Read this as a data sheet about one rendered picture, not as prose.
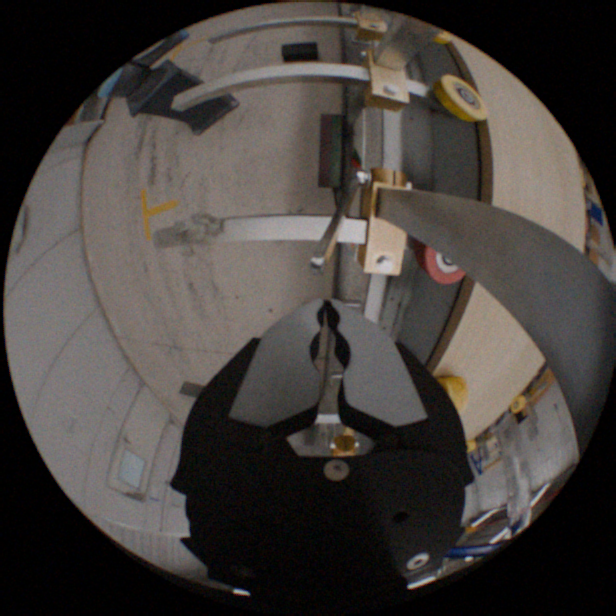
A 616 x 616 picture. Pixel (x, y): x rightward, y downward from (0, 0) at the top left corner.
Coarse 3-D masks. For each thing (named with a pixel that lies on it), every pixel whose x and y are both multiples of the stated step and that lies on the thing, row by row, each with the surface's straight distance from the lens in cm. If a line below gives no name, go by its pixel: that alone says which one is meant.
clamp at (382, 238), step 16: (384, 176) 25; (400, 176) 26; (368, 192) 26; (368, 208) 26; (368, 224) 25; (384, 224) 25; (368, 240) 25; (384, 240) 25; (400, 240) 26; (368, 256) 26; (400, 256) 27; (384, 272) 27
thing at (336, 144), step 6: (336, 120) 44; (336, 126) 43; (336, 132) 43; (336, 138) 42; (336, 144) 42; (336, 150) 42; (336, 156) 41; (336, 162) 41; (336, 168) 41; (330, 174) 41; (336, 174) 41; (330, 180) 41; (336, 180) 41
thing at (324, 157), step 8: (328, 120) 43; (328, 128) 43; (328, 136) 42; (328, 144) 42; (328, 152) 41; (320, 160) 41; (328, 160) 41; (320, 168) 41; (328, 168) 41; (320, 176) 41; (328, 176) 41; (320, 184) 40; (328, 184) 40
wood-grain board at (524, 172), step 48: (480, 96) 39; (528, 96) 72; (480, 144) 35; (528, 144) 47; (528, 192) 41; (576, 192) 91; (576, 240) 85; (480, 288) 33; (480, 336) 41; (528, 336) 63; (480, 384) 60; (480, 432) 142
